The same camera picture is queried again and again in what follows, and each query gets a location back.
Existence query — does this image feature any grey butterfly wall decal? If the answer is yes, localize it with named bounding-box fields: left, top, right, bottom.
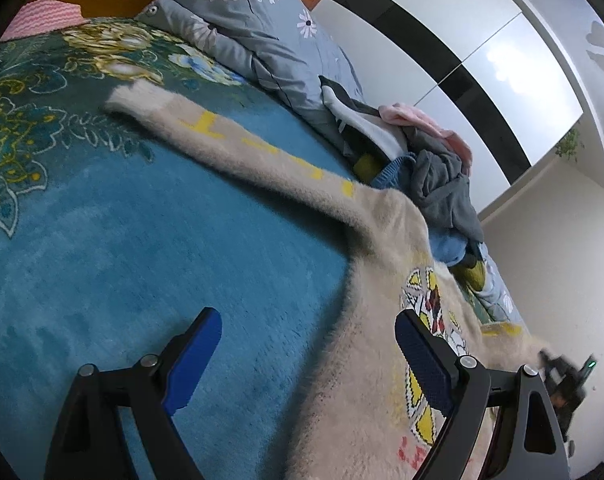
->
left=584, top=20, right=604, bottom=79

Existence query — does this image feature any pink garment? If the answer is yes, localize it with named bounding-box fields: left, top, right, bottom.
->
left=379, top=102, right=474, bottom=168

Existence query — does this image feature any grey-blue daisy print duvet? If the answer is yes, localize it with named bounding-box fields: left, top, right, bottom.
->
left=134, top=0, right=527, bottom=327

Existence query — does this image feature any blue floral blanket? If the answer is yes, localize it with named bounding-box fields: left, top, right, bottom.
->
left=0, top=15, right=485, bottom=480

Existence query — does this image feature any grey hoodie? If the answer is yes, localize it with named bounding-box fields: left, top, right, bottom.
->
left=406, top=125, right=485, bottom=242

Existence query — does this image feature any white garment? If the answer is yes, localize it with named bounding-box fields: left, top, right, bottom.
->
left=322, top=85, right=409, bottom=159

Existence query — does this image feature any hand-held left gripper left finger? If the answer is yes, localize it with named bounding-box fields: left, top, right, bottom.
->
left=44, top=306, right=223, bottom=480

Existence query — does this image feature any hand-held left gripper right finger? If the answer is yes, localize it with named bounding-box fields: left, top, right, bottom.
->
left=394, top=309, right=570, bottom=480

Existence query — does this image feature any pink knitted cloth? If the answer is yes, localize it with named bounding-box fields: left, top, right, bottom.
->
left=2, top=0, right=88, bottom=42

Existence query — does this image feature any green hanging plant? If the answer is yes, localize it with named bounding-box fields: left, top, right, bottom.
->
left=554, top=127, right=581, bottom=164

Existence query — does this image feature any beige fuzzy sweater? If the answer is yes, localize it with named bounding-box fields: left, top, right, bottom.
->
left=104, top=82, right=558, bottom=480

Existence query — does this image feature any blue knit sweater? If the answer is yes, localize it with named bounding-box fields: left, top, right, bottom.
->
left=369, top=154, right=472, bottom=267

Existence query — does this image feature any white wardrobe with black stripe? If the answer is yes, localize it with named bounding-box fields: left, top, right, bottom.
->
left=309, top=0, right=585, bottom=197

